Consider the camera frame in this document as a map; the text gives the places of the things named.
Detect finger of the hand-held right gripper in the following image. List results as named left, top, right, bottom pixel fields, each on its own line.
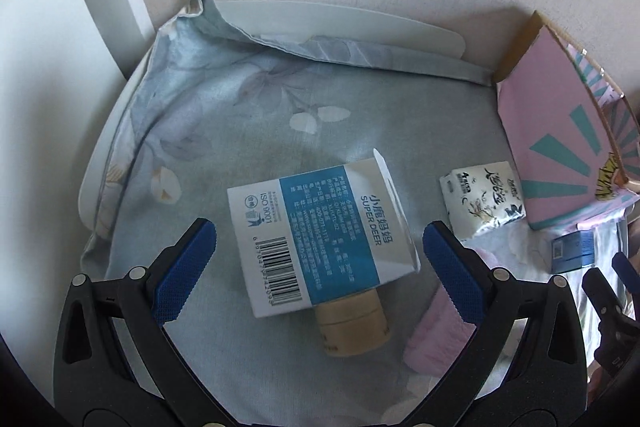
left=612, top=251, right=640, bottom=303
left=581, top=266, right=632, bottom=338

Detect floral bed sheet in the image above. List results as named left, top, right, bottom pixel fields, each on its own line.
left=82, top=0, right=640, bottom=427

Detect white and blue carton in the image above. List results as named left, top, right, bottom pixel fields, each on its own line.
left=227, top=149, right=422, bottom=319

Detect beige cylindrical jar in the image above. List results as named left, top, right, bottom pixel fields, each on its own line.
left=314, top=287, right=390, bottom=358

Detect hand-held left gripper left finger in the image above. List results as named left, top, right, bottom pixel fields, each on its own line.
left=52, top=218, right=236, bottom=427

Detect small blue box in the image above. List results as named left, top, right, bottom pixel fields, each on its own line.
left=551, top=229, right=597, bottom=274

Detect pink fluffy cloth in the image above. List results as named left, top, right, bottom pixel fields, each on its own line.
left=404, top=244, right=501, bottom=375

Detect pink striped cardboard box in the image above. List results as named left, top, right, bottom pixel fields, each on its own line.
left=492, top=10, right=640, bottom=233

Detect white wardrobe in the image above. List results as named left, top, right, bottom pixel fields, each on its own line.
left=0, top=0, right=156, bottom=343

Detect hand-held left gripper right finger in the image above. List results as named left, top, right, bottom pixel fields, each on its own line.
left=405, top=221, right=588, bottom=427

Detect white printed tissue pack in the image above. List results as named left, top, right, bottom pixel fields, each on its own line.
left=439, top=161, right=527, bottom=240

